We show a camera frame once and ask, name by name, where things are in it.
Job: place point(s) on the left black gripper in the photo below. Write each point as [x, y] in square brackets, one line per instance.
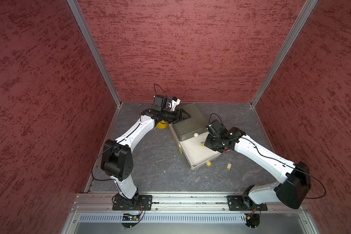
[180, 117]

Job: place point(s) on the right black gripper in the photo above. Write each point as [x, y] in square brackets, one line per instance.
[207, 144]

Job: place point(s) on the olive green drawer cabinet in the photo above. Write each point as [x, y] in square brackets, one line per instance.
[197, 123]

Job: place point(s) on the white drawer yellow knob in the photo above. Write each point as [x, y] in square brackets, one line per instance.
[196, 154]

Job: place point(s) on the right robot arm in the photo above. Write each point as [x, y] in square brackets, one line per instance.
[293, 181]

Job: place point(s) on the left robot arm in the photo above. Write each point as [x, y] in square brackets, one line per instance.
[116, 159]

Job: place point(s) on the yellow pen cup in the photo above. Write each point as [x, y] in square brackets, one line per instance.
[162, 125]

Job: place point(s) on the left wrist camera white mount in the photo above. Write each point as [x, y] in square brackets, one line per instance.
[173, 103]

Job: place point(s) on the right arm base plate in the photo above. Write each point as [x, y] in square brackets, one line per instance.
[245, 204]

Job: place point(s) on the aluminium front rail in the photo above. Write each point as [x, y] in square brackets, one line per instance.
[177, 202]

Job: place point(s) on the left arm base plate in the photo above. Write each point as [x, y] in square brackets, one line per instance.
[139, 202]

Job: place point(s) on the left aluminium corner post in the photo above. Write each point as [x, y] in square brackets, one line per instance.
[78, 15]

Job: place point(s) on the aluminium corner post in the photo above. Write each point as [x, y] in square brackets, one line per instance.
[78, 15]
[290, 39]

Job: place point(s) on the right aluminium corner post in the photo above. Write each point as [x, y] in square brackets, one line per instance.
[290, 39]

